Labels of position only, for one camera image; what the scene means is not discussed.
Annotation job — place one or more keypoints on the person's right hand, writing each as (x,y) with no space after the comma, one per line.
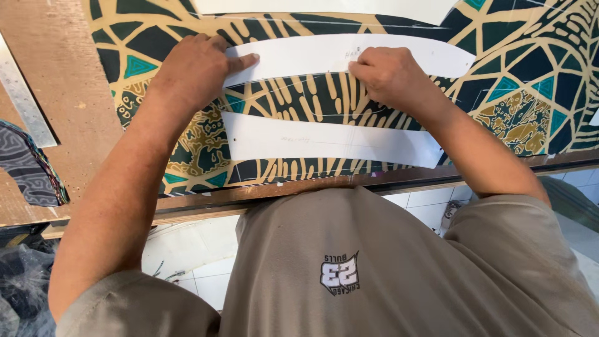
(395,75)

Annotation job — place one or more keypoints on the person's left hand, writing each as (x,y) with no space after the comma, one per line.
(196,65)

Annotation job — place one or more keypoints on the person's right fingers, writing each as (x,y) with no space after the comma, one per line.
(361,70)

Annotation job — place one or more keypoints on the curved white paper pattern piece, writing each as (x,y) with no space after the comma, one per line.
(304,56)

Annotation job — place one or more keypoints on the large white paper pattern piece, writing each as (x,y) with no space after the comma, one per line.
(327,8)

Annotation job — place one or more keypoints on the long white paper pattern piece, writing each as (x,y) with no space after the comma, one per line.
(327,140)

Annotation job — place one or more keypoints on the green and tan batik fabric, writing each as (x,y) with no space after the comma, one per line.
(514,70)

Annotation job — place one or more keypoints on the person's tan t-shirt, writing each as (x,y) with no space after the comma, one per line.
(355,271)

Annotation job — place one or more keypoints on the small white paper piece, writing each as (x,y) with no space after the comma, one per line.
(595,117)

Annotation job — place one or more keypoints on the metal ruler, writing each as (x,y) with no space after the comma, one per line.
(21,98)

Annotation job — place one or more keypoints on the grey patterned fabric scraps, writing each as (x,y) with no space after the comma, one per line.
(28,164)

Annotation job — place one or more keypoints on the black plastic bag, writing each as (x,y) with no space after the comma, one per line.
(23,290)

